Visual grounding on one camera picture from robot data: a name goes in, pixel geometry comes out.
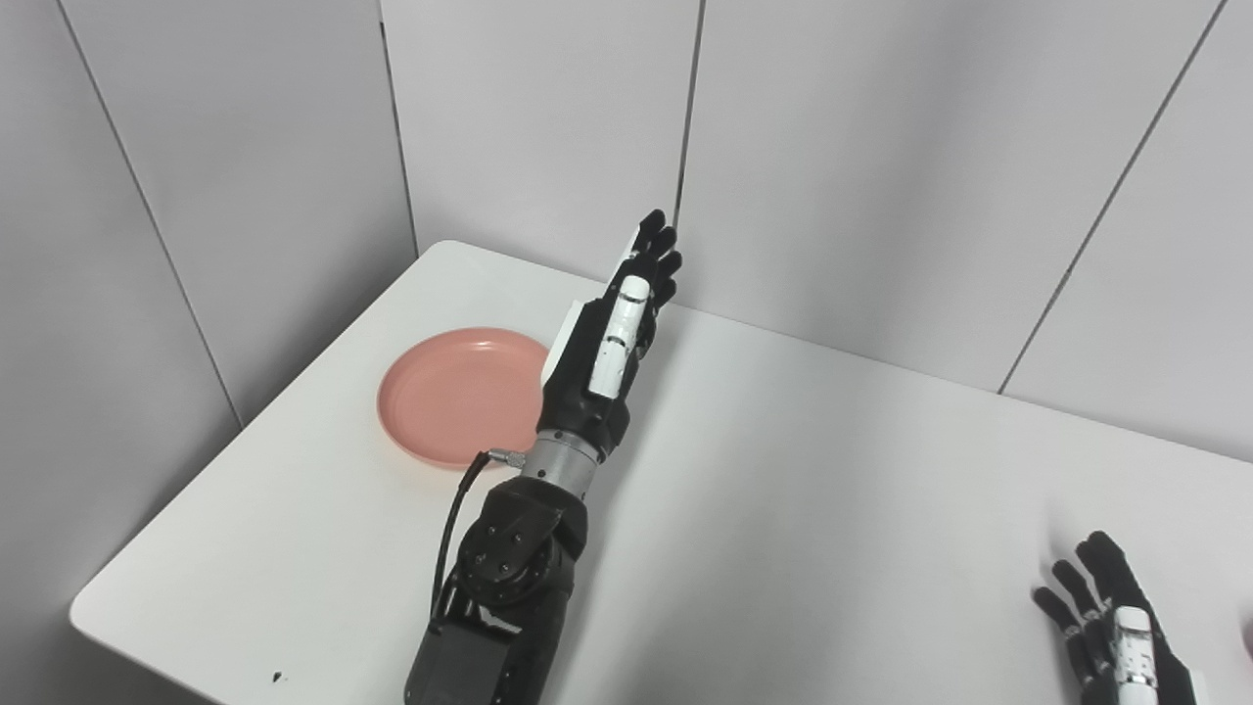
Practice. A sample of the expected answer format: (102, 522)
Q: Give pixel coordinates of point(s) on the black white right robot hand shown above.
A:
(1126, 666)

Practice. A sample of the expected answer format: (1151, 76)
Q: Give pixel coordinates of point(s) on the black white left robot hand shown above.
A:
(578, 392)

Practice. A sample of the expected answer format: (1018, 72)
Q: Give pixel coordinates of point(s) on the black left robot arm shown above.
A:
(509, 578)

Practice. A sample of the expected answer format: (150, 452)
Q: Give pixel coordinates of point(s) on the pink plastic plate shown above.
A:
(450, 392)

